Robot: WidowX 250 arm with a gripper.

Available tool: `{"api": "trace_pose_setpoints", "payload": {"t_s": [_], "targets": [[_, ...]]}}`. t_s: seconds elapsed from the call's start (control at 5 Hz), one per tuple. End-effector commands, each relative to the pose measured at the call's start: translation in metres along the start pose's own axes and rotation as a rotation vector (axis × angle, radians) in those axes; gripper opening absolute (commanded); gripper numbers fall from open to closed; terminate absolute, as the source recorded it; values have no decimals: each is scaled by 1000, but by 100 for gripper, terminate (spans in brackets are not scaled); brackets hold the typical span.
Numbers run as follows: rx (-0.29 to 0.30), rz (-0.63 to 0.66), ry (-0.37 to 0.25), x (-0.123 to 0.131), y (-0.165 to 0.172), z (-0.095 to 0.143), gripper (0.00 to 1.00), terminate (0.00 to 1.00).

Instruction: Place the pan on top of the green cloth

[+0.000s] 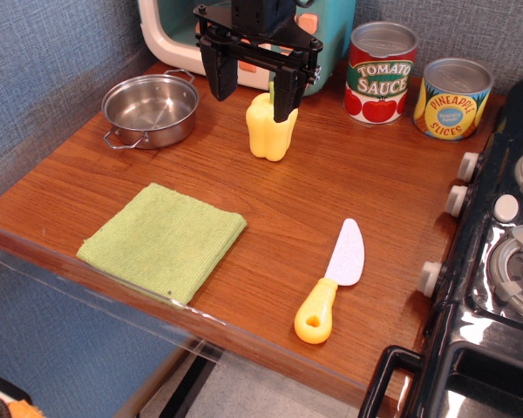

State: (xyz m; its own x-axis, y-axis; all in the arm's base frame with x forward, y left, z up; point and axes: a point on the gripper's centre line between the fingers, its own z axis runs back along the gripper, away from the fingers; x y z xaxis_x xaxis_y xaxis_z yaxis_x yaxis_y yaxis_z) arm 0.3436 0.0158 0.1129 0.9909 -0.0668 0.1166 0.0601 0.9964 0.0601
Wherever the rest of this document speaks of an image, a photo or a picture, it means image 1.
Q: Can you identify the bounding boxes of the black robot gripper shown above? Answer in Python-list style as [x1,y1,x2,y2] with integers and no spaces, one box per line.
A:
[194,1,323,123]

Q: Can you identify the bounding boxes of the pineapple slices toy can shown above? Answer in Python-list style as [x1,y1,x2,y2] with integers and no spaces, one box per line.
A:
[413,57,494,141]

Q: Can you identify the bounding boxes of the folded green cloth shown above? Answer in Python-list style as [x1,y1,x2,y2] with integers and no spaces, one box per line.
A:
[77,183,247,305]

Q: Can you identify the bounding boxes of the black toy stove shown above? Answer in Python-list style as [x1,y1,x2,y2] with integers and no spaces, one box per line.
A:
[359,79,523,417]

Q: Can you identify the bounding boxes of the small stainless steel pan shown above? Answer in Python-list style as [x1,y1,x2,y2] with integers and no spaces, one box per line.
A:
[101,69,200,150]

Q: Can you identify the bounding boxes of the yellow toy bell pepper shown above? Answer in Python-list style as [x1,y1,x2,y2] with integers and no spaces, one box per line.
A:
[246,82,298,162]

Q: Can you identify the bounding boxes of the toy knife yellow handle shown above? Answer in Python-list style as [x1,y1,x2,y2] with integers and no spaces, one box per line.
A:
[294,219,365,345]

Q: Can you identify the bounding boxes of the teal toy microwave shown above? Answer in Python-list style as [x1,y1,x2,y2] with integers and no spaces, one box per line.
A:
[138,0,356,97]

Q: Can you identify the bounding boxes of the tomato sauce toy can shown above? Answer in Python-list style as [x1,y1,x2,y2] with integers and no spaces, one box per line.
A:
[343,21,419,125]

